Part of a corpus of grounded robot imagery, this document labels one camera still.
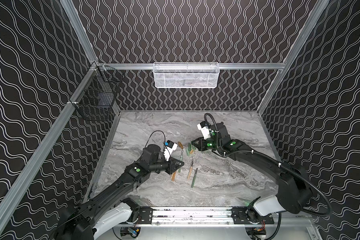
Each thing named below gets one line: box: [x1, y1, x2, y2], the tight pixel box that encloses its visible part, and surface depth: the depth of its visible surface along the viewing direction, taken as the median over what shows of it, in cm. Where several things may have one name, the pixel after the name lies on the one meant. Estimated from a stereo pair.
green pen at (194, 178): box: [191, 167, 198, 189], surface depth 87 cm
